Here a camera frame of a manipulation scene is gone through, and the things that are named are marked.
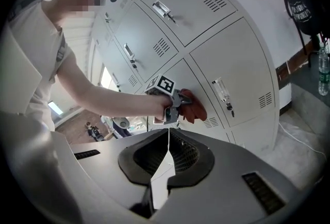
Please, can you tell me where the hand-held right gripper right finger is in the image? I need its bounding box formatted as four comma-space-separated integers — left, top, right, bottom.
154, 126, 315, 224

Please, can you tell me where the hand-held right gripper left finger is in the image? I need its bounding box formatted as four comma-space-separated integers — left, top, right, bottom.
69, 128, 170, 224

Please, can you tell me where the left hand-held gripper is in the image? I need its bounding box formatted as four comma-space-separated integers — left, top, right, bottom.
144, 74, 193, 126

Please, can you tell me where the red-brown cleaning cloth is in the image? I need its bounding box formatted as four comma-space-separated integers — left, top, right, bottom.
177, 88, 207, 124

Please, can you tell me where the grey metal locker cabinet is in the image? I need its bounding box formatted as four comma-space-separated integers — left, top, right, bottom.
89, 0, 282, 153

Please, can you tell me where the person's left forearm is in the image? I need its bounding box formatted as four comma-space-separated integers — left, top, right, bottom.
87, 81, 168, 120

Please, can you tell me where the person's left hand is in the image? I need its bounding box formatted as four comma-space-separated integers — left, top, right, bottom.
153, 100, 172, 125

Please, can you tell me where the white round device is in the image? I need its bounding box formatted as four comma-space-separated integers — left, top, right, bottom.
111, 117, 133, 130

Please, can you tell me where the black metal chair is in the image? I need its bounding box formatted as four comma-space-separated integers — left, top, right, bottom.
296, 29, 322, 69

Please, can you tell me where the clear plastic water bottle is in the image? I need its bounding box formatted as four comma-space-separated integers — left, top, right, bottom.
317, 42, 330, 97

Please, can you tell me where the person's head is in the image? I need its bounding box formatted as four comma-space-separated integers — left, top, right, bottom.
55, 0, 106, 31

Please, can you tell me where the person's white shirt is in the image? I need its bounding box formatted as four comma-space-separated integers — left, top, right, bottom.
6, 0, 75, 132

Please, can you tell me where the white cable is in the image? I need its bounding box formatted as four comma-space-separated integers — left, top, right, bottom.
279, 124, 327, 154

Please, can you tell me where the black harness strap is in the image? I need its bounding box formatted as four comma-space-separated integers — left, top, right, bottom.
7, 0, 67, 62

